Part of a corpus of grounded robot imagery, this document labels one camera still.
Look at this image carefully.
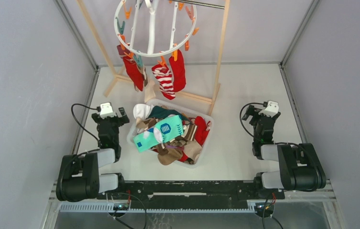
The mint green sock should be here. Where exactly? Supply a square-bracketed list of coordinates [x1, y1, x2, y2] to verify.
[133, 115, 184, 152]

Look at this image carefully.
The white round clip hanger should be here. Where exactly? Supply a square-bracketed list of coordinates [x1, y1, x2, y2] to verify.
[113, 0, 199, 58]

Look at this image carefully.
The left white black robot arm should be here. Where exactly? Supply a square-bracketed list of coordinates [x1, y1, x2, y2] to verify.
[55, 107, 129, 202]

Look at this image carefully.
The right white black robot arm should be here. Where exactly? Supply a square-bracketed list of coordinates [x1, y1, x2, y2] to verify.
[239, 101, 327, 198]

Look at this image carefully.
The brown striped socks pile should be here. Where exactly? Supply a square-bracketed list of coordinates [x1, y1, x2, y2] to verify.
[146, 121, 202, 165]

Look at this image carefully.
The white sock in basket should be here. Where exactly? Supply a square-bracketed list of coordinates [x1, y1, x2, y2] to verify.
[133, 104, 154, 120]

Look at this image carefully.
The dark teal patterned sock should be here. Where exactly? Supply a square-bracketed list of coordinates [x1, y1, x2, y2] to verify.
[148, 106, 190, 121]

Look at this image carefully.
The red garment in basket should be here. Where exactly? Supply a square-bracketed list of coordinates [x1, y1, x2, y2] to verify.
[194, 116, 212, 146]

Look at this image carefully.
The red hanging sock left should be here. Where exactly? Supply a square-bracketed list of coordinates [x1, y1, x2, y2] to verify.
[117, 45, 144, 91]

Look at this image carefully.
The translucent white laundry basket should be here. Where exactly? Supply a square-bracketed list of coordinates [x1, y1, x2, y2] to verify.
[127, 99, 214, 168]

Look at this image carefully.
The tan brown sock in basket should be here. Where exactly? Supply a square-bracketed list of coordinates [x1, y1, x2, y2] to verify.
[156, 144, 183, 166]

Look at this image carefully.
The red white striped hanging sock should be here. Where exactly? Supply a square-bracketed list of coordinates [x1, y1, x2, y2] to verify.
[151, 64, 176, 100]

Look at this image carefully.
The plain red hanging sock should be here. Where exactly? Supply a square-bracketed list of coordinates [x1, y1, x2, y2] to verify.
[169, 50, 186, 92]

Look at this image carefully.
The metal rack rod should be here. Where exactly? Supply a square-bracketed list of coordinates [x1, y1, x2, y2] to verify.
[173, 0, 225, 10]

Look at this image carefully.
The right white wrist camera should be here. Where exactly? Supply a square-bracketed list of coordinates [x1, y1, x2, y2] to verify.
[259, 100, 279, 118]

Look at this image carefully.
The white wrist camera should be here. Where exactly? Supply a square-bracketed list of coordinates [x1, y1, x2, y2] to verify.
[99, 102, 116, 119]
[259, 100, 279, 118]

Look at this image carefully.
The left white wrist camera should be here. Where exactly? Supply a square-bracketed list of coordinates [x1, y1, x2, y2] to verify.
[99, 102, 116, 119]

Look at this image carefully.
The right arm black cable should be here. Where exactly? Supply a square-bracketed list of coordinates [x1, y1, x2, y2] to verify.
[239, 102, 266, 140]

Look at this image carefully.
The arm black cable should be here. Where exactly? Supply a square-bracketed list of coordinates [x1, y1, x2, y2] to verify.
[239, 102, 266, 140]
[71, 103, 102, 147]

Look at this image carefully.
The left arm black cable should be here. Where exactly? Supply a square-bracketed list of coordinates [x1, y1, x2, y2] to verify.
[71, 103, 102, 147]

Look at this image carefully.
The wooden hanger rack frame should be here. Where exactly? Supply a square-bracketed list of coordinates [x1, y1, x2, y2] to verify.
[76, 0, 231, 116]

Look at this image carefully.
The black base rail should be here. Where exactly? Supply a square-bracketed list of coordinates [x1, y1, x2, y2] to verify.
[97, 180, 285, 211]

